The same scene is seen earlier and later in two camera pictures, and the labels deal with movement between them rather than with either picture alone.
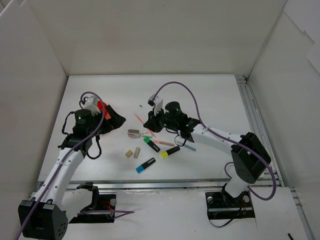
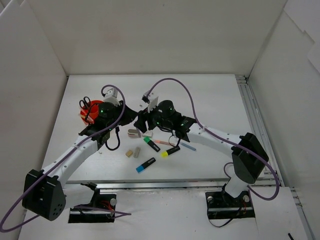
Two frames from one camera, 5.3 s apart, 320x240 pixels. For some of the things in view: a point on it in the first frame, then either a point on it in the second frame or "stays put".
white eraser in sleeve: [146, 133] stays put
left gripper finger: [115, 122] -> [129, 116]
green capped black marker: [151, 144] stays put
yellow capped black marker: [164, 154] stays put
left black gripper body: [107, 122] -> [127, 114]
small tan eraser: [129, 153] stays put
